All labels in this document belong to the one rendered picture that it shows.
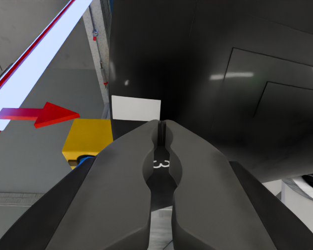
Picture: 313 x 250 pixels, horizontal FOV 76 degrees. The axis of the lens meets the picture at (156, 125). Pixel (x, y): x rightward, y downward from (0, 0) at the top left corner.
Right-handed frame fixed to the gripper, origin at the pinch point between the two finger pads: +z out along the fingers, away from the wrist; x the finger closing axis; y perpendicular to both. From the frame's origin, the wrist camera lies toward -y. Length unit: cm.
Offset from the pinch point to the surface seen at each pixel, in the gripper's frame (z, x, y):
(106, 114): 36.8, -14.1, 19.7
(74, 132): 23.9, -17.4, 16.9
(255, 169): 2.5, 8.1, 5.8
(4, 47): 132, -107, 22
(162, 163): 1.7, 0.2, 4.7
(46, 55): 10.9, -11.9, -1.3
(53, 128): 78, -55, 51
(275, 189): 40, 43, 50
